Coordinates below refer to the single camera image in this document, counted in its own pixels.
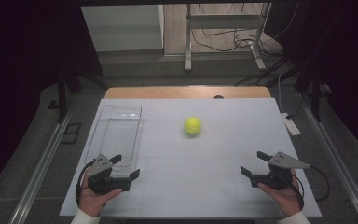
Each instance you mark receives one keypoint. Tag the person's left hand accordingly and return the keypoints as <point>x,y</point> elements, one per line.
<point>91,200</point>

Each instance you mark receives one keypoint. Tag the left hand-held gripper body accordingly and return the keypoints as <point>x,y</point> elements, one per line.
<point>101,182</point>

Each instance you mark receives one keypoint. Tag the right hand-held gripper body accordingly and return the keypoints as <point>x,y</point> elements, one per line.
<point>276,179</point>

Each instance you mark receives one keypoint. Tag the clear plastic container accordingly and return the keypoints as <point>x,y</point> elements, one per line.
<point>118,133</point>

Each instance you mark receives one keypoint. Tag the white cabinet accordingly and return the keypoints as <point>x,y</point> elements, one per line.
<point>121,28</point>

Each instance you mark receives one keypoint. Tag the black stand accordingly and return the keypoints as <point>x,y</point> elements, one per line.
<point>315,99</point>
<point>62,93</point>

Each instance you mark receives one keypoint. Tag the yellow tennis ball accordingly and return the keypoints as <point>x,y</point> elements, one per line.
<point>193,125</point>

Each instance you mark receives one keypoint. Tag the white power strip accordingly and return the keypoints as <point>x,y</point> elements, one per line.
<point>291,125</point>

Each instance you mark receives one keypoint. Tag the person's right hand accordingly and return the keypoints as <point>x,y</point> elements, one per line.
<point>287,199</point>

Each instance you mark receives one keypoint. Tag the grey metal stand frame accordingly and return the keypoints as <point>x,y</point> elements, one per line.
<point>188,46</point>

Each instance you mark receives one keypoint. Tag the black floor frame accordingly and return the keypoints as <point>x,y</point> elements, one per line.
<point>71,133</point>

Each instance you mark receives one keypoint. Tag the white board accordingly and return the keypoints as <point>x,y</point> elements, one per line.
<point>199,174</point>

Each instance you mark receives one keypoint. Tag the dark curtain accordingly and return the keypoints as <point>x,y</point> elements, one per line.
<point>21,77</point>
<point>338,62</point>

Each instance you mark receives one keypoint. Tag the aluminium rail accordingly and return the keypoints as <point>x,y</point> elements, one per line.
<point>335,155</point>
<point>40,171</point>

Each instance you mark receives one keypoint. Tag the black round grommet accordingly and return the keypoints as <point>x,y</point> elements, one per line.
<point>218,96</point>

